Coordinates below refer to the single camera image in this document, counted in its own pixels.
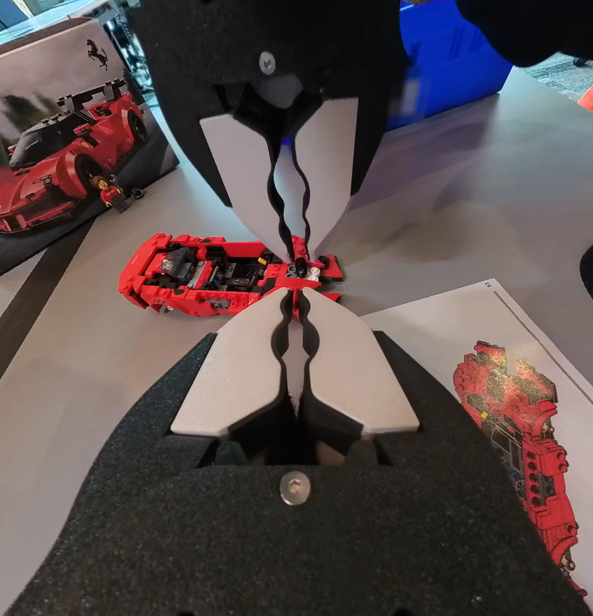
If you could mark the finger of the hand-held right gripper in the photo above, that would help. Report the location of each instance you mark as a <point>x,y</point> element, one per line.
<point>238,168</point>
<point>330,159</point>

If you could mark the small black toy brick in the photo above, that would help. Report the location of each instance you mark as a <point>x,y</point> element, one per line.
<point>301,265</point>

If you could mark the instruction booklet with car print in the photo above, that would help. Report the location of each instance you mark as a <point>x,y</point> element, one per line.
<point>580,457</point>

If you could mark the toy car printed box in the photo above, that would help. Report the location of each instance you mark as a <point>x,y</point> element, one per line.
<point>60,144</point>

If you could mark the blue plastic bin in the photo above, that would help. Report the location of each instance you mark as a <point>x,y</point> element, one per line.
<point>450,62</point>

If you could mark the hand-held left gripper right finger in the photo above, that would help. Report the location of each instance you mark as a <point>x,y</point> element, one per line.
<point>359,375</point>

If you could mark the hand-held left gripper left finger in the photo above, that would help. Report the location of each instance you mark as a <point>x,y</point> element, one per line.
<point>229,375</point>

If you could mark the person's right forearm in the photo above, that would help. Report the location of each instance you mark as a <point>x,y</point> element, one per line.
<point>517,29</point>

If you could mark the red toy brick car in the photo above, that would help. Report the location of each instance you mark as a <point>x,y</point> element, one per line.
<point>137,262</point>

